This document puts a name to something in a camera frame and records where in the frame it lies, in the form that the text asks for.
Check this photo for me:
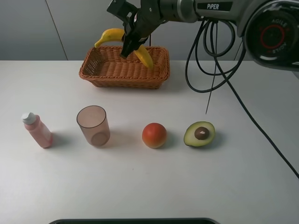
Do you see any brown wicker basket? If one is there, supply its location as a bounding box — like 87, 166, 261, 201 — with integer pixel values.
79, 46, 170, 89

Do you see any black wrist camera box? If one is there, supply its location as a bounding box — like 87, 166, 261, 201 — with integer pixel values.
107, 0, 138, 22

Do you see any pink bottle white cap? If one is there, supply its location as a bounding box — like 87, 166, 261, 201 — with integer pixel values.
21, 112, 53, 148

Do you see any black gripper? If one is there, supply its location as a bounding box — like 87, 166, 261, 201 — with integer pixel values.
121, 0, 164, 58

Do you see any translucent pink plastic cup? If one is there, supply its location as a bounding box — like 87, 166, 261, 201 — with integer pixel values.
76, 105, 110, 147

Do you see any black silver Piper robot arm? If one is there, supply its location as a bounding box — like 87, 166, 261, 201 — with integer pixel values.
107, 0, 299, 71

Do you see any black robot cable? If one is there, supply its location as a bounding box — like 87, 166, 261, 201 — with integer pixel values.
185, 19, 299, 180

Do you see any red orange peach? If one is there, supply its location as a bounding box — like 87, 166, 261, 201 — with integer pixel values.
142, 123, 167, 148

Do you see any halved avocado with pit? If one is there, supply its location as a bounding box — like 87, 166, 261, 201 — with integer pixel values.
184, 121, 215, 147

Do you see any yellow banana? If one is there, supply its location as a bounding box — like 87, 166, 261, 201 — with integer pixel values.
94, 28, 154, 70

